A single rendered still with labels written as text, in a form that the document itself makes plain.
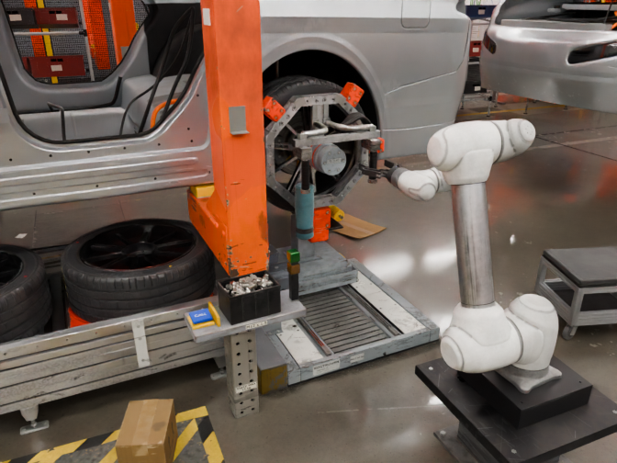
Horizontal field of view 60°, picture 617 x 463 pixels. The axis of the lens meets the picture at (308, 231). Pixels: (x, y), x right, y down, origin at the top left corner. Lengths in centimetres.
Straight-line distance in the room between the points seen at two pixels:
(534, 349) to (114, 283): 155
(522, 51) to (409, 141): 200
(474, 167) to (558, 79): 296
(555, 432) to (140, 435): 134
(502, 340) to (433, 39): 170
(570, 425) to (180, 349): 145
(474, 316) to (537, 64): 320
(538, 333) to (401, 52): 158
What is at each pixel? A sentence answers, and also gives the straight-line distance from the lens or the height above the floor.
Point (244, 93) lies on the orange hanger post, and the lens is 192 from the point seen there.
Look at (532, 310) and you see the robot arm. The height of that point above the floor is 65.
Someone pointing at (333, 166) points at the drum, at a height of 83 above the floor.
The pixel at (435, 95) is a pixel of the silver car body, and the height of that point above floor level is 106.
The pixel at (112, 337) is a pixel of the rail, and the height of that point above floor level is 33.
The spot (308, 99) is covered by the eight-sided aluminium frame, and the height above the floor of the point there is 111.
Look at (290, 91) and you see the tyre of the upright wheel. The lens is 253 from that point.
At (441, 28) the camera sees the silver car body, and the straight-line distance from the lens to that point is 295.
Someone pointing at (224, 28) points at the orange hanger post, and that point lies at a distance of 188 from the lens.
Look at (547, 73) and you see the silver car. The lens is 458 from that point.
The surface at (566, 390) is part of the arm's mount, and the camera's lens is 196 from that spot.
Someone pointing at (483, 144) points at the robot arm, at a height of 114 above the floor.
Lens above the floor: 153
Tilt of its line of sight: 24 degrees down
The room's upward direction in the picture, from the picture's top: straight up
